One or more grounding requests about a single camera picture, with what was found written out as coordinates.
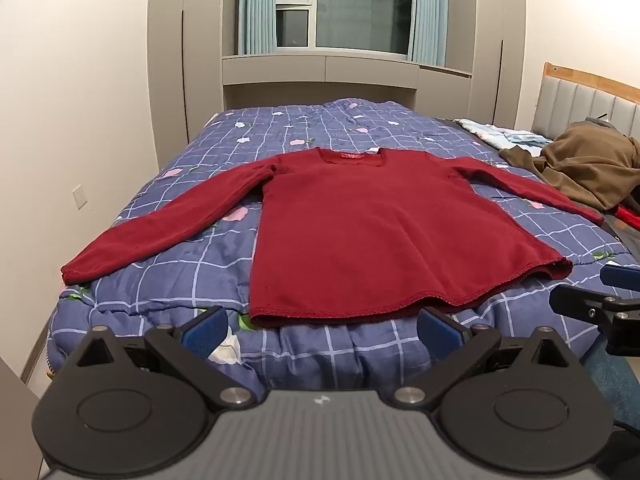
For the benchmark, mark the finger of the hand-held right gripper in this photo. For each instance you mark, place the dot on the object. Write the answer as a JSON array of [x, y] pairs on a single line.
[[575, 304], [622, 276]]

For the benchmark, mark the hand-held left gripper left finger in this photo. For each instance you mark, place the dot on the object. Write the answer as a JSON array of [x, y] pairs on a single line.
[[206, 331]]

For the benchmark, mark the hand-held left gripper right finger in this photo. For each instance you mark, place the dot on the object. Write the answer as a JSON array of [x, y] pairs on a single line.
[[441, 332]]

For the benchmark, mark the red long-sleeved sweater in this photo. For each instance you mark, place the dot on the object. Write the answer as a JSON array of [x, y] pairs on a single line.
[[360, 240]]

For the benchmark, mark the blue floor mat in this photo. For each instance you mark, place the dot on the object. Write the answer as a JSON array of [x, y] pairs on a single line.
[[617, 385]]

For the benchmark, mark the bright red cloth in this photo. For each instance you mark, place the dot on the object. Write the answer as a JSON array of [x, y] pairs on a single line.
[[629, 216]]

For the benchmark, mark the brown garment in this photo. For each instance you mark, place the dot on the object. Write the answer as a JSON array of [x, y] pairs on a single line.
[[585, 160]]

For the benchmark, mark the light blue patterned cloth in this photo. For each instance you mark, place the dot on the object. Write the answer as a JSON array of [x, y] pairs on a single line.
[[492, 132]]

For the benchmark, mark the white furniture corner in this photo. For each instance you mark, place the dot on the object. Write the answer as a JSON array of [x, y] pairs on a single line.
[[15, 425]]

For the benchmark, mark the blue checked floral quilt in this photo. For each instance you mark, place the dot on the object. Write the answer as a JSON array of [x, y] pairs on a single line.
[[310, 130]]

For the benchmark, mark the tall grey wardrobe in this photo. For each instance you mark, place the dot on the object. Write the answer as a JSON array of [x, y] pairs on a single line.
[[185, 60], [495, 45]]

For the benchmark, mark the grey window cabinet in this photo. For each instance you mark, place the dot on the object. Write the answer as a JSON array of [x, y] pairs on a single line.
[[320, 77]]

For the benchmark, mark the light blue curtain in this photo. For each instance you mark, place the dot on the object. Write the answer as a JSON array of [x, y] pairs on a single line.
[[429, 10], [256, 7]]

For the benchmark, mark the window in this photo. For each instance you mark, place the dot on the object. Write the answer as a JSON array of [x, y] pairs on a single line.
[[350, 5]]

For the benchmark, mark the white wall socket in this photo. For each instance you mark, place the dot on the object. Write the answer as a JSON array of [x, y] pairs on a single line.
[[80, 196]]

